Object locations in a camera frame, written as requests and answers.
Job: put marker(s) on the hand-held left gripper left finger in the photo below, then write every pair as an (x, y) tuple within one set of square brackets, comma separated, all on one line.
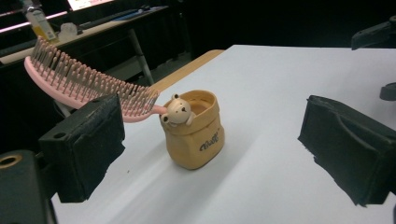
[(84, 146)]

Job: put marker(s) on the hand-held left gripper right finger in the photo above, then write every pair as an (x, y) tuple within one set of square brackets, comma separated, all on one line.
[(348, 149)]

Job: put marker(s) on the pink hairbrush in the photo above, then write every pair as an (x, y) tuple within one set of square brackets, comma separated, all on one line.
[(93, 85)]

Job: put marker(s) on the tan bear cup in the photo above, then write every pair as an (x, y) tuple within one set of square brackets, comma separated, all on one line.
[(193, 143)]

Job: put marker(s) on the white-framed desk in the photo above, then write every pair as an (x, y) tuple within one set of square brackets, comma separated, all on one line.
[(141, 59)]

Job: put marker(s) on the translucent white container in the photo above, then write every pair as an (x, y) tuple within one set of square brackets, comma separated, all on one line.
[(67, 31)]

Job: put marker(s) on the wooden table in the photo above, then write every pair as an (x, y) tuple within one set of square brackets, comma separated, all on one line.
[(186, 70)]

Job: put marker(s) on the bottle with yellow label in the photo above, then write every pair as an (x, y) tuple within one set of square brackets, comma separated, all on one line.
[(42, 25)]

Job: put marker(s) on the black keyboard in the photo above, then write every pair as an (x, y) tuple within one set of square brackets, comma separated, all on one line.
[(124, 14)]

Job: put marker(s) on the monitor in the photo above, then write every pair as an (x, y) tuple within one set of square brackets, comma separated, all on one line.
[(84, 3)]

